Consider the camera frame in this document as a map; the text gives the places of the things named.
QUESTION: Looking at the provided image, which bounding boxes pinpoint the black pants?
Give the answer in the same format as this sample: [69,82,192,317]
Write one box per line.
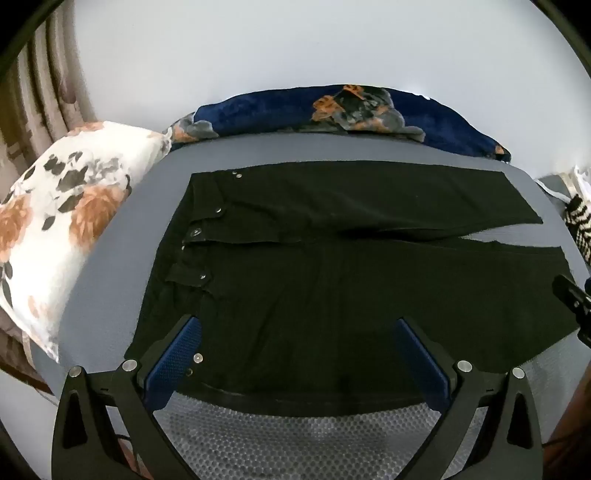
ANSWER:
[124,159,580,418]

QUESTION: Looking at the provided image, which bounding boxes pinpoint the black white striped cloth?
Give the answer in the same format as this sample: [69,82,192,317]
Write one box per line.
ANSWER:
[563,194,591,266]

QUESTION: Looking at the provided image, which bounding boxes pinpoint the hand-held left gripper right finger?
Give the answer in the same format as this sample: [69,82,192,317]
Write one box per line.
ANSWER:
[392,317,543,480]

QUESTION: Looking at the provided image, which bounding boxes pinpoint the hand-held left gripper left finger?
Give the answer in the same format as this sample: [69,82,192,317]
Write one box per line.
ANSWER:
[52,315,204,480]

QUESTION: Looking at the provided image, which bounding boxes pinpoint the grey mesh bed mattress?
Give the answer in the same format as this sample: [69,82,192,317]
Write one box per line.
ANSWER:
[28,134,591,480]

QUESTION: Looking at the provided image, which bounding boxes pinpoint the white floral pillow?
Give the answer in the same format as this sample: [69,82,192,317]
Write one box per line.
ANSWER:
[0,121,174,365]

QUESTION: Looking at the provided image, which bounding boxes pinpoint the beige pleated curtain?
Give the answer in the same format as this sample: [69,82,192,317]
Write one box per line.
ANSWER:
[0,0,98,185]

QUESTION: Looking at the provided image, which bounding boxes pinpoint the navy floral blanket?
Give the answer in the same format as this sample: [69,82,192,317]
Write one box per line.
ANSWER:
[167,84,512,163]

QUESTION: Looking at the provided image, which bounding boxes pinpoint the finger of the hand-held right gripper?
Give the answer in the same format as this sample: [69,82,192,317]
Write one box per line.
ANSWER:
[552,274,591,324]

